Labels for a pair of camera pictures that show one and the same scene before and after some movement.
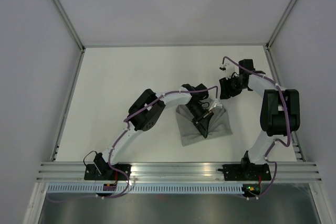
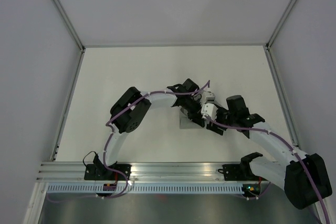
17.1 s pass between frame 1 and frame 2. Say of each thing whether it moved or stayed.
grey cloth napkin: moved
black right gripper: moved
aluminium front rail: stayed
